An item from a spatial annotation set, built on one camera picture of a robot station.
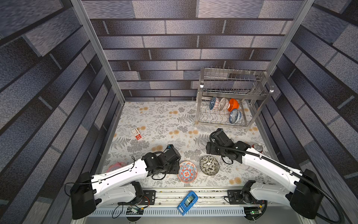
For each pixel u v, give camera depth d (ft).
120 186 1.53
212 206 2.34
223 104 3.71
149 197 2.43
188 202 2.24
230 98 3.53
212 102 3.73
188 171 2.67
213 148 2.35
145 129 3.39
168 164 1.94
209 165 2.75
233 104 3.39
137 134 3.16
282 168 1.47
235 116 3.39
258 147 2.67
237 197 2.40
